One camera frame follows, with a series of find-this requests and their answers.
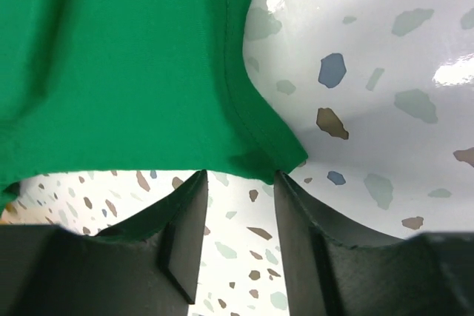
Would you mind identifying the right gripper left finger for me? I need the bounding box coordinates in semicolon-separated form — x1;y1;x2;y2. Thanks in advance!
1;170;207;315

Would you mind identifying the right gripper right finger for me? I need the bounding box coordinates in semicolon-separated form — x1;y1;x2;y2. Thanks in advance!
274;172;473;316

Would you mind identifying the green t-shirt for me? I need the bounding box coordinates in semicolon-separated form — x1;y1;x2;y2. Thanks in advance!
1;0;307;204

